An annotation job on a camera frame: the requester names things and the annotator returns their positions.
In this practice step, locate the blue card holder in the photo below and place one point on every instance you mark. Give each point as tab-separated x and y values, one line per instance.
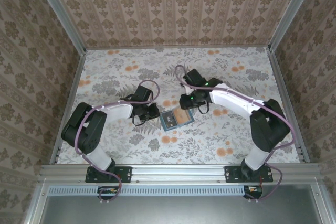
191	119

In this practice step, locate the dark blue credit card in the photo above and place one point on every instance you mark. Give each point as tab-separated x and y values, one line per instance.
168	119

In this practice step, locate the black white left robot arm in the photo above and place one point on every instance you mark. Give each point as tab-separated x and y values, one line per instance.
84	129

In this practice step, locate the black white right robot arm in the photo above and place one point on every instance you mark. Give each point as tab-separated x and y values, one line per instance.
270	129

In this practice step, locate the yellow power connector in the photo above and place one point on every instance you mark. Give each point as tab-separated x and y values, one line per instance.
112	190
252	189

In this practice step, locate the grey sheet metal panel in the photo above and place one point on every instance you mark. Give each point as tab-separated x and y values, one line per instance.
178	211

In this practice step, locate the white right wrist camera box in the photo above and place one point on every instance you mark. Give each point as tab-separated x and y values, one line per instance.
187	90

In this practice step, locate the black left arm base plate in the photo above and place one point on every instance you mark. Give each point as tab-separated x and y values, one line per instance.
126	174

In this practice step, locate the aluminium frame cross rail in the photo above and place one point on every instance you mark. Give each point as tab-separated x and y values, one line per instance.
178	172

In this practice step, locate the aluminium side rail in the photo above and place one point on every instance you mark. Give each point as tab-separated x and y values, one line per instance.
279	77
75	77

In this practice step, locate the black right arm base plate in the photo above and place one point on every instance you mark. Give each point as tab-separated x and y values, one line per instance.
231	174

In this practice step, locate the aluminium frame post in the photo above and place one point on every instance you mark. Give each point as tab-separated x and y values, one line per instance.
292	11
61	14

